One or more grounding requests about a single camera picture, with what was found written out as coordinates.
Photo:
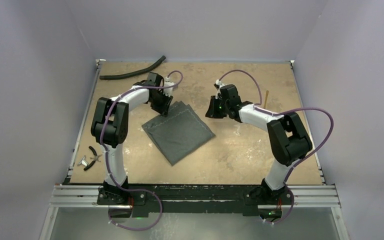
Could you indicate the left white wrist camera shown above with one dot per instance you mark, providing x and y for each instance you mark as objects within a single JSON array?
[{"x": 169, "y": 87}]

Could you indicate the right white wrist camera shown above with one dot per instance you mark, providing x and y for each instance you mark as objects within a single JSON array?
[{"x": 218, "y": 85}]

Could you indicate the grey cloth napkin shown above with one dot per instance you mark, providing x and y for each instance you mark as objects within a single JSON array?
[{"x": 179, "y": 133}]

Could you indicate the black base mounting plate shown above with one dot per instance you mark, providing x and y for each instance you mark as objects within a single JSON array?
[{"x": 251, "y": 209}]

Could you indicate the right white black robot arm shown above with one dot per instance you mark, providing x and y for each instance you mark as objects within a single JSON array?
[{"x": 288, "y": 138}]

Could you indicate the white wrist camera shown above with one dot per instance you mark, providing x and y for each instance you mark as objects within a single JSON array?
[
  {"x": 169, "y": 87},
  {"x": 218, "y": 85}
]

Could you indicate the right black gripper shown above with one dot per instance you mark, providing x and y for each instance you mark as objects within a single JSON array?
[{"x": 216, "y": 105}]

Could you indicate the aluminium frame rail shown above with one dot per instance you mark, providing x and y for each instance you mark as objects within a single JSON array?
[{"x": 300, "y": 196}]

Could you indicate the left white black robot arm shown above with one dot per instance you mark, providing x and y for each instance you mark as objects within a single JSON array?
[{"x": 110, "y": 126}]

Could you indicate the black handled pliers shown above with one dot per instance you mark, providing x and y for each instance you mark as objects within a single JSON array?
[{"x": 95, "y": 158}]

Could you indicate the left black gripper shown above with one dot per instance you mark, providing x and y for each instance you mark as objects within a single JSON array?
[{"x": 163, "y": 110}]

